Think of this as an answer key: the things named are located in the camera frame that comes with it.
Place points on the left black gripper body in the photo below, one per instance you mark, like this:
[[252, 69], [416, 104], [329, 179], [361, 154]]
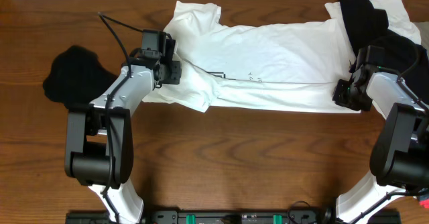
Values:
[[169, 72]]

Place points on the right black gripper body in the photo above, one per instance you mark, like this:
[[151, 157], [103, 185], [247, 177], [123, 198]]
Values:
[[350, 97]]

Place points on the white robot print t-shirt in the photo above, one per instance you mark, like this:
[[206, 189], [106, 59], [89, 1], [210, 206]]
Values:
[[282, 67]]

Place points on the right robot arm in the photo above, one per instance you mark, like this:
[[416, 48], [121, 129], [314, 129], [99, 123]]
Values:
[[398, 165]]

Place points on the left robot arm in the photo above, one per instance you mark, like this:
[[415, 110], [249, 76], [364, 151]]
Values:
[[99, 140]]

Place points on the black t-shirt in pile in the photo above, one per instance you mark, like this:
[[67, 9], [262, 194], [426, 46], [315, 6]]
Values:
[[366, 25]]

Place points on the folded black garment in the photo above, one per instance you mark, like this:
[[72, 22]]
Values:
[[76, 78]]

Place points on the red object at edge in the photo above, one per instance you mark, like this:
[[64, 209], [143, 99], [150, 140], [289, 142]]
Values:
[[424, 203]]

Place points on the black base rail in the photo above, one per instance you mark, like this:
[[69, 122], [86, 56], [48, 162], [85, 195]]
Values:
[[306, 215]]

